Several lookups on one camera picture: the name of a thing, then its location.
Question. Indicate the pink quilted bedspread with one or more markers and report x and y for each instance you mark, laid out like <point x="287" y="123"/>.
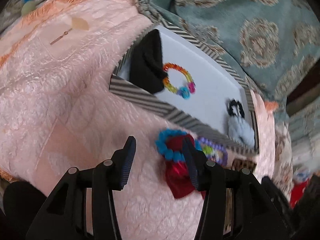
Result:
<point x="57" y="112"/>

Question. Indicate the red satin bow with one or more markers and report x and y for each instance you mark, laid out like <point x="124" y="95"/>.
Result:
<point x="176" y="171"/>

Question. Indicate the striped black white tray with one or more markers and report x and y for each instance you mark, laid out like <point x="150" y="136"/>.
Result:
<point x="196" y="92"/>

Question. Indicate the black scrunchie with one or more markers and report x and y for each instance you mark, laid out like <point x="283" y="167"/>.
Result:
<point x="235" y="108"/>

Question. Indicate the black velvet pouch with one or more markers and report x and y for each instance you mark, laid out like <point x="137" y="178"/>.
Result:
<point x="146" y="70"/>

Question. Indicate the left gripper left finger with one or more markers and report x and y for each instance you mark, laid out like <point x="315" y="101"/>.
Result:
<point x="81" y="205"/>

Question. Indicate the leopard print bow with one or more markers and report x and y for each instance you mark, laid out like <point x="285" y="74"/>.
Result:
<point x="239" y="164"/>

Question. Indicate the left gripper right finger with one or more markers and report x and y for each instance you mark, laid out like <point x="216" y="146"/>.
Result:
<point x="235" y="206"/>

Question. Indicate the light blue fluffy scrunchie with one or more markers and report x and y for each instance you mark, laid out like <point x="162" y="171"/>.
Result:
<point x="240" y="131"/>

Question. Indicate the teal damask curtain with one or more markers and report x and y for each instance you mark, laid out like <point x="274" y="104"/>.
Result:
<point x="273" y="43"/>

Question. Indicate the floral cream fabric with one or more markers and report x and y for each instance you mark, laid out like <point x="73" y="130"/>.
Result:
<point x="291" y="156"/>

